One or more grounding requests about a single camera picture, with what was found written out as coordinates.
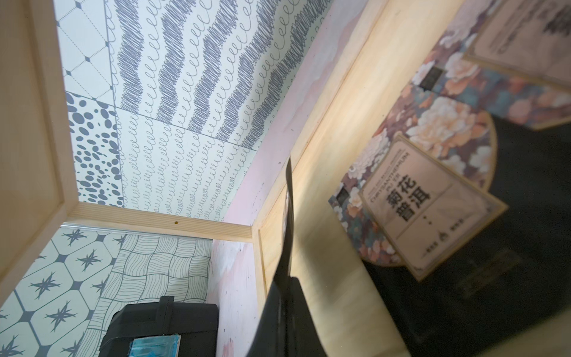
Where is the black plastic toolbox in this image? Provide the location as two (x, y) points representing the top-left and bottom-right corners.
(99, 296), (219, 356)

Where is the brown patterned tea bag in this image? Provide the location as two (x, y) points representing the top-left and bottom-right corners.
(329, 82), (571, 357)
(411, 1), (570, 130)
(273, 159), (294, 293)

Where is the light wooden shelf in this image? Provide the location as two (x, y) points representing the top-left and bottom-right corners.
(0, 0), (571, 357)

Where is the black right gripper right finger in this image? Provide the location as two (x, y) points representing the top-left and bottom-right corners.
(285, 278), (327, 357)

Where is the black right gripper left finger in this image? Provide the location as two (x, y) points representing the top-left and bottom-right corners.
(247, 285), (286, 357)

